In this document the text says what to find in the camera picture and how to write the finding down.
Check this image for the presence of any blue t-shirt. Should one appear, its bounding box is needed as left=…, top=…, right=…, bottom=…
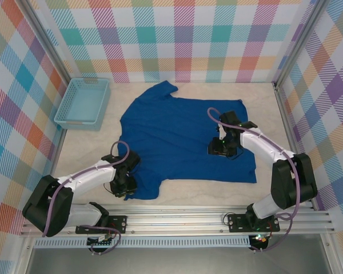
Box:
left=117, top=80, right=258, bottom=202

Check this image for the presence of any light blue plastic basket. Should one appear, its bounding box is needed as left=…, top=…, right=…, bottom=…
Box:
left=54, top=77, right=111, bottom=132

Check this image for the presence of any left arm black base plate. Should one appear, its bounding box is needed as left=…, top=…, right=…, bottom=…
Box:
left=75, top=215, right=128, bottom=235

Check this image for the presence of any aluminium side rail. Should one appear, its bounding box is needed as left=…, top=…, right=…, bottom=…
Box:
left=273, top=82, right=318, bottom=211
left=47, top=125, right=69, bottom=179

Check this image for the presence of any aluminium mounting rail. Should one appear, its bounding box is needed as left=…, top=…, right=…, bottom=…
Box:
left=19, top=202, right=336, bottom=237

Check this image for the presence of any slotted grey cable duct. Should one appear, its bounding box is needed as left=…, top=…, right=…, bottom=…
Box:
left=33, top=235, right=252, bottom=249

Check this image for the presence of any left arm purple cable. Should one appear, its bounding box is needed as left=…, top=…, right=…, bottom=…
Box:
left=41, top=140, right=131, bottom=255

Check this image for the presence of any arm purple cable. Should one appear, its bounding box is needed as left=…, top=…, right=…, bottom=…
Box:
left=207, top=107, right=301, bottom=253
left=41, top=140, right=131, bottom=255

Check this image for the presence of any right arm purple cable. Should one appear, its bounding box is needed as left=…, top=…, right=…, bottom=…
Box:
left=207, top=107, right=301, bottom=253

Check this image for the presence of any aluminium frame post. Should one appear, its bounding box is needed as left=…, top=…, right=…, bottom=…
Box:
left=273, top=0, right=331, bottom=88
left=22, top=0, right=74, bottom=83

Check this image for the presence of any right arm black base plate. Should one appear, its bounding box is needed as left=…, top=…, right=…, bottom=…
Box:
left=227, top=213, right=281, bottom=233

